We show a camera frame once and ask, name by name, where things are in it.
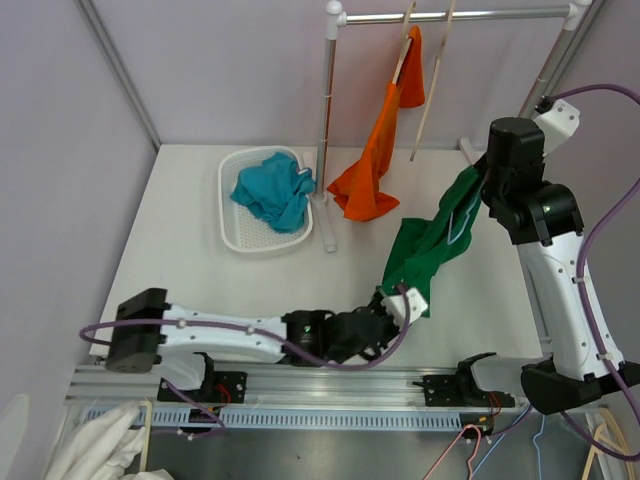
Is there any green t shirt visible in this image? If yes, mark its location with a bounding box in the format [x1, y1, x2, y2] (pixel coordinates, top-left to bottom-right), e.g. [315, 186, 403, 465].
[376, 166, 483, 302]

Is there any orange t shirt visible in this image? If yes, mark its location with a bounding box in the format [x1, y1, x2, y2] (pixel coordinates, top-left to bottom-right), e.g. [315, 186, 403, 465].
[328, 26, 426, 222]

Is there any teal blue t shirt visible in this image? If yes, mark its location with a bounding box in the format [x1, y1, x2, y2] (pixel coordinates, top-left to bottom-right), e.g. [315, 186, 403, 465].
[230, 152, 315, 234]

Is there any light blue wire hanger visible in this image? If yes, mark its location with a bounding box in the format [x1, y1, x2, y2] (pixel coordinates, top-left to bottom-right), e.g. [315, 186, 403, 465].
[446, 186, 481, 246]

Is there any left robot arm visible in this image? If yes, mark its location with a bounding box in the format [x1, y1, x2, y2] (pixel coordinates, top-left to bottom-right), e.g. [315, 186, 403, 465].
[106, 288, 406, 401]

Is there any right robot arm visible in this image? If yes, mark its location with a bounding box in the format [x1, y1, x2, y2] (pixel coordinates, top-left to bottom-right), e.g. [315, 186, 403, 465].
[455, 117, 639, 415]

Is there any white perforated plastic basket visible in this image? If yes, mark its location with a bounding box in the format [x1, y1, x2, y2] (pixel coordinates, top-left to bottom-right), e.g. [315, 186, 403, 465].
[218, 146, 315, 258]

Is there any white cloth pile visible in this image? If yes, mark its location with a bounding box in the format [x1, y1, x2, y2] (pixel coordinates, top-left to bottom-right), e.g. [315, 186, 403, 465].
[45, 401, 172, 480]

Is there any silver clothes rack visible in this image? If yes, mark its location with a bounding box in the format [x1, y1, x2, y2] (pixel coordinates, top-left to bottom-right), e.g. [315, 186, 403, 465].
[301, 0, 594, 254]

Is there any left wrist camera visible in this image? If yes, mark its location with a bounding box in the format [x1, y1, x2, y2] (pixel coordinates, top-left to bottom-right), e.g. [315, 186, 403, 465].
[382, 287, 429, 327]

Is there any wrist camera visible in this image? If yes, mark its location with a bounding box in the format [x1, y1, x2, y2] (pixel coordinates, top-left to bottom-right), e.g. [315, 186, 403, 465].
[382, 287, 429, 327]
[533, 97, 580, 156]

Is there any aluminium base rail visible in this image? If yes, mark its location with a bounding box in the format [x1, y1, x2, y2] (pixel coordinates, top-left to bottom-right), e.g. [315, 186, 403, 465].
[65, 363, 527, 432]

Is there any pink wire hanger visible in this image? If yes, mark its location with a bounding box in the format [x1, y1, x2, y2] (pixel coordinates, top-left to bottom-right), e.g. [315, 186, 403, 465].
[422, 424, 482, 480]

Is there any blue wire hanger on floor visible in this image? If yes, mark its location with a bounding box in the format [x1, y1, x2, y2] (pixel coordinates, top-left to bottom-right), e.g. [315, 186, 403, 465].
[471, 405, 546, 480]

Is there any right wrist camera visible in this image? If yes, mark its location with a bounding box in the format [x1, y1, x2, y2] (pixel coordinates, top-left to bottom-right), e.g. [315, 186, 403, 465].
[533, 97, 580, 156]

